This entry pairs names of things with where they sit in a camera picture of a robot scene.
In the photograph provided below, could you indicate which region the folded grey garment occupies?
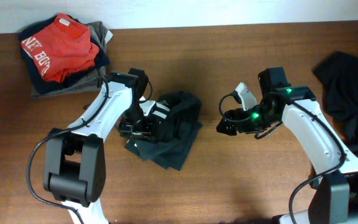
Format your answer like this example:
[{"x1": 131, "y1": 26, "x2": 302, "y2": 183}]
[{"x1": 31, "y1": 21, "x2": 113, "y2": 98}]

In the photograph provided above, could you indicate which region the folded navy blue garment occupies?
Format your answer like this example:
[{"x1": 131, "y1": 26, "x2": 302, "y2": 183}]
[{"x1": 18, "y1": 16, "x2": 110, "y2": 95}]

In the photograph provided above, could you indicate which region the black garment pile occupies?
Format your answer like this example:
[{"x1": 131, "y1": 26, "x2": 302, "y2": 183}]
[{"x1": 313, "y1": 51, "x2": 358, "y2": 157}]

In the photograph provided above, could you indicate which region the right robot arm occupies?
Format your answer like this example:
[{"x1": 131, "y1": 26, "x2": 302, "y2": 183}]
[{"x1": 216, "y1": 67, "x2": 358, "y2": 223}]

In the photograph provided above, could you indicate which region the folded orange printed t-shirt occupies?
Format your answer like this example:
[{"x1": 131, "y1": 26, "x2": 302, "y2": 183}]
[{"x1": 21, "y1": 13, "x2": 99, "y2": 83}]

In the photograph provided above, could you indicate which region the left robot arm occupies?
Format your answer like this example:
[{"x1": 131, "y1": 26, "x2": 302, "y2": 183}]
[{"x1": 43, "y1": 68, "x2": 155, "y2": 223}]

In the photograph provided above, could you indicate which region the dark teal t-shirt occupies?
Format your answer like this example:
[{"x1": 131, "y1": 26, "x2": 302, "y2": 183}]
[{"x1": 125, "y1": 91, "x2": 202, "y2": 171}]

